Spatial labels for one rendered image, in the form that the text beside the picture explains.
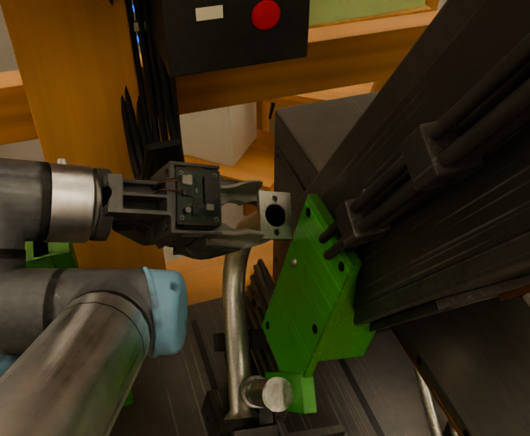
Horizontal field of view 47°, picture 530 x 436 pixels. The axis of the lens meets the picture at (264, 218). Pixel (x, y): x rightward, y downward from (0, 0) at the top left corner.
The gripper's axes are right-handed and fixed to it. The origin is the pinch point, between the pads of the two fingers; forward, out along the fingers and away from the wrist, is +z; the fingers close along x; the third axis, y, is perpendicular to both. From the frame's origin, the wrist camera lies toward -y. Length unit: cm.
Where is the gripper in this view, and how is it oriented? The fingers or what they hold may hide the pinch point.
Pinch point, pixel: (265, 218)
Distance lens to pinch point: 69.7
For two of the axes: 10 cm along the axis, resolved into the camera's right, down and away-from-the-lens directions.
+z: 8.8, 0.5, 4.6
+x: -0.5, -9.8, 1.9
